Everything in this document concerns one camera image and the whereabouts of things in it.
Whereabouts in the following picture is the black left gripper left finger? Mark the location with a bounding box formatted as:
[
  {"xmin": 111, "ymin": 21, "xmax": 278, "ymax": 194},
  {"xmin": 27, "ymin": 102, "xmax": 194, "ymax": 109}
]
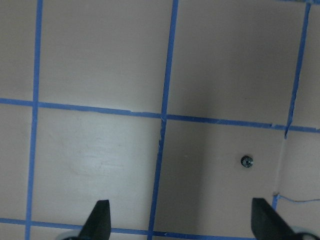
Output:
[{"xmin": 78, "ymin": 200, "xmax": 111, "ymax": 240}]

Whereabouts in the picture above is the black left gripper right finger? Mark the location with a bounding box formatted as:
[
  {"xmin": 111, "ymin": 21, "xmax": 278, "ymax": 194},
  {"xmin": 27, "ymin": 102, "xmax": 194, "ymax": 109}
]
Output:
[{"xmin": 251, "ymin": 198, "xmax": 298, "ymax": 240}]

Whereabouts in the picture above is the small dark bearing gear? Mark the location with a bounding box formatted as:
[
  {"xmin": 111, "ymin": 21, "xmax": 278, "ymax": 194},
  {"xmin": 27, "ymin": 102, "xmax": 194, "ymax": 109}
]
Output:
[{"xmin": 240, "ymin": 155, "xmax": 254, "ymax": 169}]

